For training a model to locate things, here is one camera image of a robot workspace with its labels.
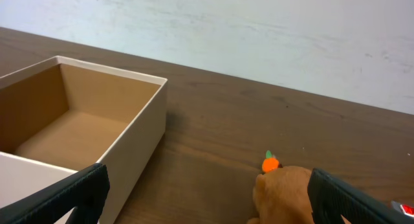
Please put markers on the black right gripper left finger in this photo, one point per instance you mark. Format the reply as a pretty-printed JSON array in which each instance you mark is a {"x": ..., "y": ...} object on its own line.
[{"x": 82, "y": 194}]

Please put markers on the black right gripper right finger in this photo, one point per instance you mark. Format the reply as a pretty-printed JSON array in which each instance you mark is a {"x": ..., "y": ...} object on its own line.
[{"x": 334, "y": 201}]

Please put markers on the brown plush capybara toy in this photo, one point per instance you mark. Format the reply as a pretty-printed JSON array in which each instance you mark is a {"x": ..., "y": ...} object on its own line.
[{"x": 280, "y": 193}]

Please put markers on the red toy car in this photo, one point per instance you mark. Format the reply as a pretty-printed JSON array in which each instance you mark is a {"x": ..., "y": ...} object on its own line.
[{"x": 403, "y": 208}]

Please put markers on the white cardboard box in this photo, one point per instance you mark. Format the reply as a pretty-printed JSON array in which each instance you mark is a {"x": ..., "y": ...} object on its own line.
[{"x": 62, "y": 115}]

